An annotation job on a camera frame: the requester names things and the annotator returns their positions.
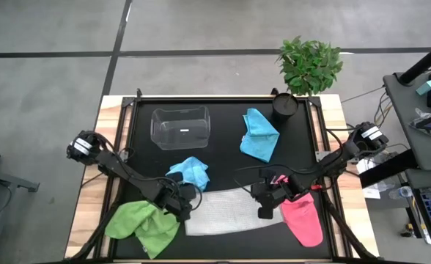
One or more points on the cyan microfiber towel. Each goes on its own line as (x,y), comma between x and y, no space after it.
(259,135)

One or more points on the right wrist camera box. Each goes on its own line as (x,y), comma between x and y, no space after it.
(269,176)

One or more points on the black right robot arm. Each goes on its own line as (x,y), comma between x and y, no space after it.
(332,161)

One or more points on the white paper sheet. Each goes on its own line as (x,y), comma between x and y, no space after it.
(369,183)

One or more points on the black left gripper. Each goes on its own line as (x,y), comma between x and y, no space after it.
(173,199)

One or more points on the pink microfiber towel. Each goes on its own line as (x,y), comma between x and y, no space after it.
(305,223)

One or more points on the grey side desk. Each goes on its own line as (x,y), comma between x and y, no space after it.
(406,121)

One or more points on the white waffle microfiber towel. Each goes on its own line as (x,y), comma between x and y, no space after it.
(230,214)

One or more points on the small teal box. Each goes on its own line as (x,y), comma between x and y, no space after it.
(426,88)

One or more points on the small red tag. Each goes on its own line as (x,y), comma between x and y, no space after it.
(316,187)

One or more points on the clear plastic bin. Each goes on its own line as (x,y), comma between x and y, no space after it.
(180,128)

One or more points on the green leafy plant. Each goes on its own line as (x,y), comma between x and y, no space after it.
(309,66)

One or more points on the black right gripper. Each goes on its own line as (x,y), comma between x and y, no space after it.
(268,194)

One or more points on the grey metal stand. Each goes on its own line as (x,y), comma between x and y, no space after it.
(6,179)

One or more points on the clear water bottle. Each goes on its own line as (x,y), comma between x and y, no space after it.
(402,192)

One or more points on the black plant pot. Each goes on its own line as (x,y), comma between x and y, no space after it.
(285,108)

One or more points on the green microfiber towel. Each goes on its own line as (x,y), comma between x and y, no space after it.
(146,227)

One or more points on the black metal table frame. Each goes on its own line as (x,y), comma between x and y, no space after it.
(223,98)

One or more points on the black round post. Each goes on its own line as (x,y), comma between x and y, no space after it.
(424,62)

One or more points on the light blue microfiber towel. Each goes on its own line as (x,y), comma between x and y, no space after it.
(191,172)

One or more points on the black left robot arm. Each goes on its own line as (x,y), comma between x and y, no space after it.
(127,172)

